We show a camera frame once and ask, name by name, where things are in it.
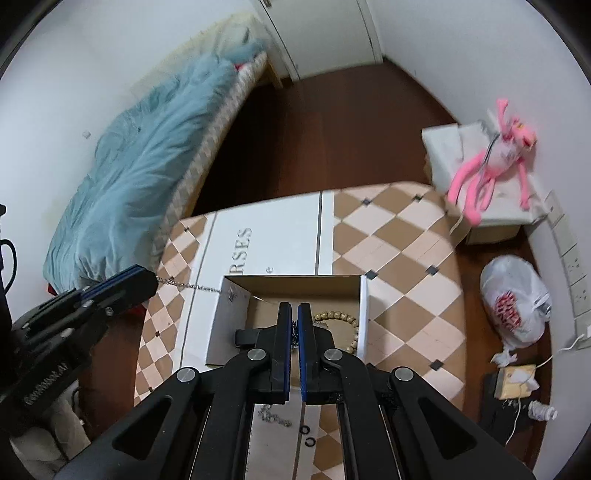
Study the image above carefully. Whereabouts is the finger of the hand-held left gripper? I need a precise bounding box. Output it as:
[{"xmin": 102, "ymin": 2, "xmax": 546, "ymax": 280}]
[
  {"xmin": 82, "ymin": 264, "xmax": 158, "ymax": 296},
  {"xmin": 76, "ymin": 281, "xmax": 158, "ymax": 320}
]

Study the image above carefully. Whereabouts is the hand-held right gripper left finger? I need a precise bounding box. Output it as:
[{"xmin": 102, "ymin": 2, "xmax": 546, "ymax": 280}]
[{"xmin": 55, "ymin": 302, "xmax": 293, "ymax": 480}]

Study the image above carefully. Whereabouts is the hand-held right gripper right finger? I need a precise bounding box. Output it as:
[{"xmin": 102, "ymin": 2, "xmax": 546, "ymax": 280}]
[{"xmin": 298, "ymin": 303, "xmax": 537, "ymax": 480}]

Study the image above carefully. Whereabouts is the thin silver chain necklace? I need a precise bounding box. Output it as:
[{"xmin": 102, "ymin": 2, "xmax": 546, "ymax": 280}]
[{"xmin": 156, "ymin": 275, "xmax": 223, "ymax": 294}]

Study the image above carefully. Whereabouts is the white cloth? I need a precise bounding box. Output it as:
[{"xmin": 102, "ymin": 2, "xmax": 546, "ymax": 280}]
[{"xmin": 9, "ymin": 390, "xmax": 90, "ymax": 464}]

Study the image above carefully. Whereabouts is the fluffy light blue blanket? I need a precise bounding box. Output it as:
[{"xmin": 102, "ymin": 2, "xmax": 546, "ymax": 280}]
[{"xmin": 43, "ymin": 56, "xmax": 242, "ymax": 296}]

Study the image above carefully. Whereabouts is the flat white lettered box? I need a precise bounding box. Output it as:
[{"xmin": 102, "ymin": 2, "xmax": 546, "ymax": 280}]
[{"xmin": 177, "ymin": 191, "xmax": 336, "ymax": 370}]

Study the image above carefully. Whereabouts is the checkered tablecloth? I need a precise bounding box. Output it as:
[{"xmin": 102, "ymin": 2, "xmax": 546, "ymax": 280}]
[{"xmin": 133, "ymin": 181, "xmax": 468, "ymax": 480}]

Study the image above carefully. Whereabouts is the small yellow box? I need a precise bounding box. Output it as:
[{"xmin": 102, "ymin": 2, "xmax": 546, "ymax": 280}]
[{"xmin": 500, "ymin": 364, "xmax": 539, "ymax": 400}]

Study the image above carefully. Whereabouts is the white plastic bag red print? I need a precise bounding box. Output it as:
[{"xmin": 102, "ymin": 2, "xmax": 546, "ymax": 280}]
[{"xmin": 479, "ymin": 255, "xmax": 553, "ymax": 348}]

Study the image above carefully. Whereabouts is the cream bed sheet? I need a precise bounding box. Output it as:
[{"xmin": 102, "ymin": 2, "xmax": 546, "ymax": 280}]
[{"xmin": 150, "ymin": 13, "xmax": 265, "ymax": 90}]

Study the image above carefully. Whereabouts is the white cardboard box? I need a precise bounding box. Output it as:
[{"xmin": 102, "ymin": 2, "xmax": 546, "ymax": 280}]
[{"xmin": 421, "ymin": 121, "xmax": 551, "ymax": 244}]

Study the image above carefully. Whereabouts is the pink plush toy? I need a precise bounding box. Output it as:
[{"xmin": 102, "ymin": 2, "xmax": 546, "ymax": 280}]
[{"xmin": 444, "ymin": 97, "xmax": 539, "ymax": 227}]

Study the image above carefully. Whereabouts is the white door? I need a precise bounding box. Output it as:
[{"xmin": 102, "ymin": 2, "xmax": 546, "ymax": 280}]
[{"xmin": 255, "ymin": 0, "xmax": 385, "ymax": 83}]

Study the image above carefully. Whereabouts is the beige beaded bracelet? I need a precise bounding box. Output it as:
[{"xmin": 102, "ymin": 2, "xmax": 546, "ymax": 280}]
[{"xmin": 311, "ymin": 310, "xmax": 361, "ymax": 356}]

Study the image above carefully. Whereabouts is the chunky silver chain bracelet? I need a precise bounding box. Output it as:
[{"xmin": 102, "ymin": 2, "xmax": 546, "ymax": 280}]
[{"xmin": 255, "ymin": 403, "xmax": 293, "ymax": 428}]

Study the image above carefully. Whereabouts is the black cable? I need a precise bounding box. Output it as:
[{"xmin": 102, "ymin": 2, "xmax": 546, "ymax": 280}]
[{"xmin": 0, "ymin": 203, "xmax": 19, "ymax": 301}]

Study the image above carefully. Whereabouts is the white charger cable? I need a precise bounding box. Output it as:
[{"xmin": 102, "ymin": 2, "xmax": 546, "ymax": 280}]
[{"xmin": 507, "ymin": 323, "xmax": 591, "ymax": 446}]

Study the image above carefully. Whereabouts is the wall socket panel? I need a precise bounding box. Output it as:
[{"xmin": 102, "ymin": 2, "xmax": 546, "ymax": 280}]
[{"xmin": 544, "ymin": 190, "xmax": 591, "ymax": 320}]

